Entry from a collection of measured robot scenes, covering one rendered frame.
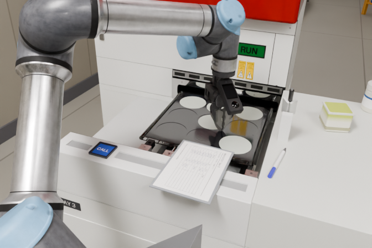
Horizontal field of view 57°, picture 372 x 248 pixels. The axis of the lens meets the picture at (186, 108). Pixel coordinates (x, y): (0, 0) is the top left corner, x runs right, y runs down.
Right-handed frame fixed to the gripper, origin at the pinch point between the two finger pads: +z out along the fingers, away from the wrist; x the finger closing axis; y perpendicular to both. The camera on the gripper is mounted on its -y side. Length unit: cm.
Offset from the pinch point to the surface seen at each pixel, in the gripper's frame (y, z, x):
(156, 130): 8.5, 1.3, 19.8
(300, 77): 192, 91, -208
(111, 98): 60, 13, 25
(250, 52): 17.9, -18.0, -19.7
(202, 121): 8.2, 1.2, 3.2
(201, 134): 0.8, 1.4, 6.9
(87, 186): -7.0, 4.7, 44.7
